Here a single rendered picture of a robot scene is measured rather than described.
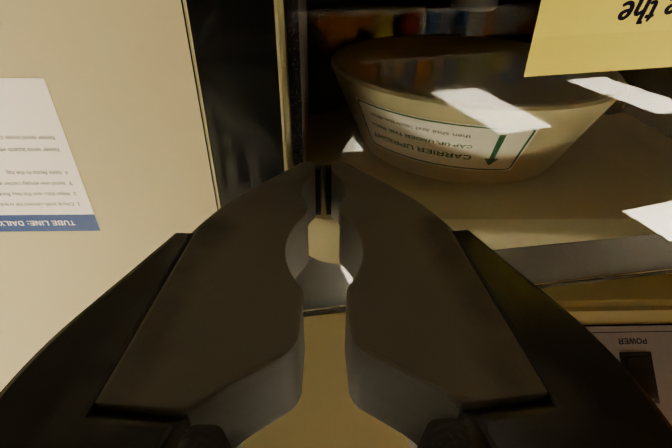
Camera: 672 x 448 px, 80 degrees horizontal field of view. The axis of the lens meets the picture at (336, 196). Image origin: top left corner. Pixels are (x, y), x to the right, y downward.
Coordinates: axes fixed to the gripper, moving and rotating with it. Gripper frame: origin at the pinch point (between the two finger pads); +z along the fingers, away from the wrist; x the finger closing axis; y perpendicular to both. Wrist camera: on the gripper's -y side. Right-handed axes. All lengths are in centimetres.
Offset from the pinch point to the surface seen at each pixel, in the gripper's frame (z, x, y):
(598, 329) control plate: 2.6, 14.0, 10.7
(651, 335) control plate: 2.4, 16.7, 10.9
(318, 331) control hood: 2.8, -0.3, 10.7
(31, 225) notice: 49, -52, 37
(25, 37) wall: 49, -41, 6
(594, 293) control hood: 4.3, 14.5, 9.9
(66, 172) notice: 49, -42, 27
